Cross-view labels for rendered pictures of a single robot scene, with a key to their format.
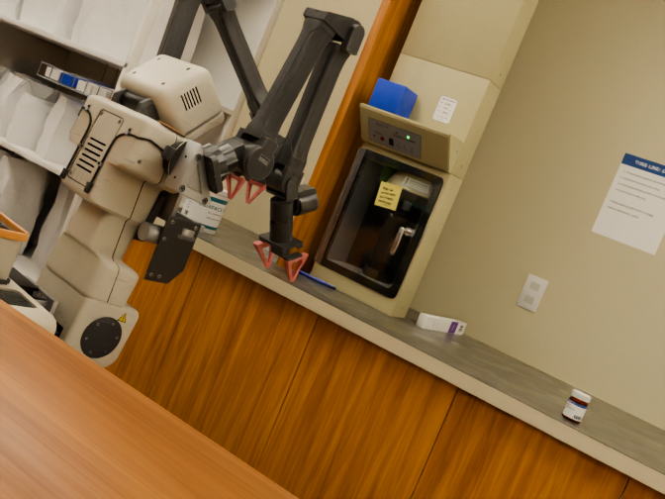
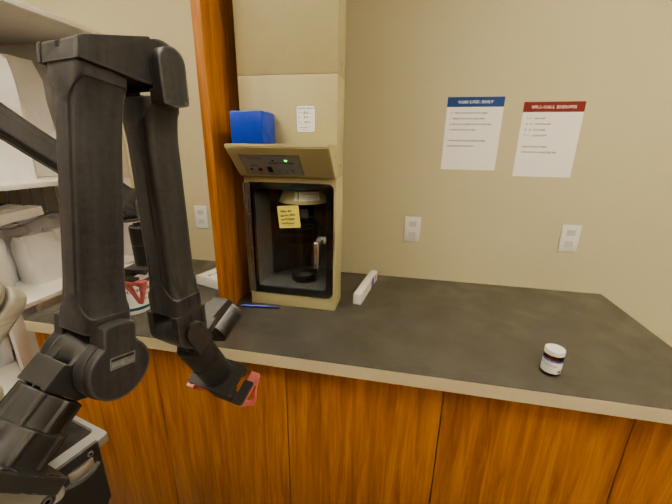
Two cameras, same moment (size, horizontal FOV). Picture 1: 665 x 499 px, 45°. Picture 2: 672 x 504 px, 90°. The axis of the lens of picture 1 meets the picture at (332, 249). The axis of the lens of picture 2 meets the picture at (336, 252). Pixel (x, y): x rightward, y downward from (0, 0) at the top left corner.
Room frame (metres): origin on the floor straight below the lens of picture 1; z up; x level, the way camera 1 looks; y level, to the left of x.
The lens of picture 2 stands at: (1.37, 0.07, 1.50)
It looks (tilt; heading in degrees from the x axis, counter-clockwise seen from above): 17 degrees down; 343
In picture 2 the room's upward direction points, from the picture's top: 1 degrees clockwise
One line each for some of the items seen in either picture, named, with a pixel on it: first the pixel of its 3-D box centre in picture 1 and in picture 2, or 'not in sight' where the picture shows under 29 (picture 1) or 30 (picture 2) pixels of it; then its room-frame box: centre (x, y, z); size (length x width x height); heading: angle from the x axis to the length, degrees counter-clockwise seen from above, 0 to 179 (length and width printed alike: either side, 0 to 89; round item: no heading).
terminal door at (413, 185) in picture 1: (378, 222); (289, 241); (2.48, -0.10, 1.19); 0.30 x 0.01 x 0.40; 61
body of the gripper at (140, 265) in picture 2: not in sight; (146, 256); (2.35, 0.31, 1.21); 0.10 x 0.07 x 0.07; 153
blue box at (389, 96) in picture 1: (393, 100); (253, 128); (2.48, 0.00, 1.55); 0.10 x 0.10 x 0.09; 62
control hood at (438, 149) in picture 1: (405, 138); (282, 161); (2.44, -0.08, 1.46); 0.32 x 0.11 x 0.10; 62
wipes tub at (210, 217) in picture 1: (204, 206); (131, 288); (2.63, 0.45, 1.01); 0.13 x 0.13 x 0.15
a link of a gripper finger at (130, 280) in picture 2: (237, 184); (141, 285); (2.31, 0.33, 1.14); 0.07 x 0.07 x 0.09; 63
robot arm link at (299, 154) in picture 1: (312, 107); (163, 215); (1.92, 0.17, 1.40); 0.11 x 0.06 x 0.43; 49
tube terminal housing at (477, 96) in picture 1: (411, 189); (300, 197); (2.60, -0.16, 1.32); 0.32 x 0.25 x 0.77; 62
